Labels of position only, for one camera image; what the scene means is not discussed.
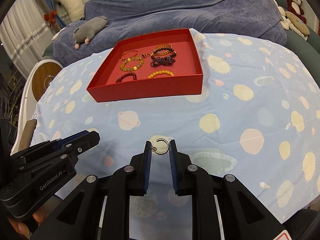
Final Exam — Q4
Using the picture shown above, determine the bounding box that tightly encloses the gold hoop earring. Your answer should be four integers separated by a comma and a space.
151, 138, 169, 155

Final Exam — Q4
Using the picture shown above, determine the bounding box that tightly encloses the dark red bead bracelet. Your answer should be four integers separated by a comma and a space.
115, 71, 138, 84

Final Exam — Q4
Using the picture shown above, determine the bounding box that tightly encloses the yellow stone bead bracelet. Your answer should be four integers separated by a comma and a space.
120, 56, 145, 73

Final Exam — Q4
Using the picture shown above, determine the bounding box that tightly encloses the thin gold bangle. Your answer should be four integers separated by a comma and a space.
120, 50, 138, 61

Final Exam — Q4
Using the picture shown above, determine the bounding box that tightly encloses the orange yellow bead bracelet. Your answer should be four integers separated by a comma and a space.
147, 70, 175, 79

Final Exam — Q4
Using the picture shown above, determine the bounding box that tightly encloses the garnet multi-strand bead bracelet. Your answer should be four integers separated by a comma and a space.
150, 54, 176, 68

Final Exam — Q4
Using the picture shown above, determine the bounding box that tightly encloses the dark brown bead bracelet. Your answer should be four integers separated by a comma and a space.
151, 44, 177, 57

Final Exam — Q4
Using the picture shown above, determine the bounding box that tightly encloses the left hand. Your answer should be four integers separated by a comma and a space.
7, 204, 48, 236

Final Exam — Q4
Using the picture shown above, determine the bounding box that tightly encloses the round wooden white device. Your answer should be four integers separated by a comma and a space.
11, 59, 63, 154

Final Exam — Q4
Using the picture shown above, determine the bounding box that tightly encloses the light blue planet-print sheet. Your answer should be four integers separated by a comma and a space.
31, 28, 320, 224

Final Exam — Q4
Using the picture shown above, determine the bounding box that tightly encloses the grey plush mole toy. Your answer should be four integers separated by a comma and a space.
73, 16, 108, 49

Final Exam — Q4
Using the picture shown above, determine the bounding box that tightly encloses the red cardboard tray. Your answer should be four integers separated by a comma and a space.
87, 29, 203, 102

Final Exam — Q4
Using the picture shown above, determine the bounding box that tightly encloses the white sheer curtain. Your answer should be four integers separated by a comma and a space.
1, 0, 53, 78

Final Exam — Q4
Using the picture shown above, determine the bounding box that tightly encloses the red ribbon bow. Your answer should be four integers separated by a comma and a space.
43, 10, 58, 29

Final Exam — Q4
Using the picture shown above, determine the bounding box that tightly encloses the white cow plush toy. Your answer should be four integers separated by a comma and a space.
55, 0, 85, 22

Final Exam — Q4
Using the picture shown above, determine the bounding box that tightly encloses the dark blue velvet blanket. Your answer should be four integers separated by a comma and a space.
53, 0, 287, 67

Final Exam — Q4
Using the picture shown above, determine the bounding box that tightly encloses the red monkey plush toy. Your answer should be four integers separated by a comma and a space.
287, 0, 307, 24

